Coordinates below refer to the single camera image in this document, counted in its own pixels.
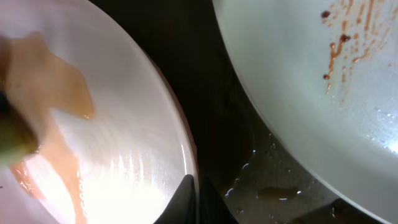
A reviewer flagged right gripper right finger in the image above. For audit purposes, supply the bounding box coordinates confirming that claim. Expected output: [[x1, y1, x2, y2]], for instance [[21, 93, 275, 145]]
[[199, 178, 238, 224]]

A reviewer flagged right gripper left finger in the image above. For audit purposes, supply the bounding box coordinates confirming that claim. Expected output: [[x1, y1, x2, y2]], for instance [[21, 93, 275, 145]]
[[154, 174, 197, 224]]

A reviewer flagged white plate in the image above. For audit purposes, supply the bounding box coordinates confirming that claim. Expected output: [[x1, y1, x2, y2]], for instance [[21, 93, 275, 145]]
[[1, 1, 198, 223]]

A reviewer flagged green yellow sponge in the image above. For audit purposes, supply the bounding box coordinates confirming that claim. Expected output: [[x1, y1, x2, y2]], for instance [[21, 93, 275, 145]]
[[0, 30, 96, 166]]

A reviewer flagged pale blue plate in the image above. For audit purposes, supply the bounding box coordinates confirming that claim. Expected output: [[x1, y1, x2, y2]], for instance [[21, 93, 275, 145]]
[[213, 0, 397, 223]]

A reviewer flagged brown plastic tray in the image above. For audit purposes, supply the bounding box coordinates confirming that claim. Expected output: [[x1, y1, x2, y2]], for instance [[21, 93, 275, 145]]
[[93, 0, 373, 223]]

